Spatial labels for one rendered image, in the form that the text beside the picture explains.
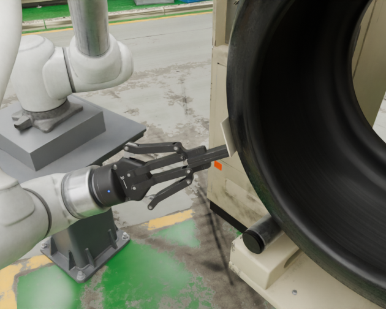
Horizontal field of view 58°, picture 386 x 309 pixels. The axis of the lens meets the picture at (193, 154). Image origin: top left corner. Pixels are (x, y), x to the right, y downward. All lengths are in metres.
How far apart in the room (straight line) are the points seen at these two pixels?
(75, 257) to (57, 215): 1.03
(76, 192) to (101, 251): 1.12
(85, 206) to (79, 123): 0.67
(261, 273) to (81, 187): 0.35
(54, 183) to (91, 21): 0.49
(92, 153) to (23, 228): 0.72
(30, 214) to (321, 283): 0.52
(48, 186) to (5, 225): 0.13
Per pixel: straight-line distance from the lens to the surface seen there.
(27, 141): 1.25
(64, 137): 1.25
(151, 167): 0.60
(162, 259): 1.71
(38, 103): 1.26
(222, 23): 1.41
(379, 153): 0.75
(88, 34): 1.05
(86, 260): 1.70
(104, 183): 0.61
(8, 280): 1.84
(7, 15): 0.70
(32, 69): 1.20
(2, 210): 0.55
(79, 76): 1.20
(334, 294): 0.71
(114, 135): 1.33
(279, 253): 0.66
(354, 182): 0.75
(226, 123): 0.57
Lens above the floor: 1.38
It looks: 37 degrees down
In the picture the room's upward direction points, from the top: straight up
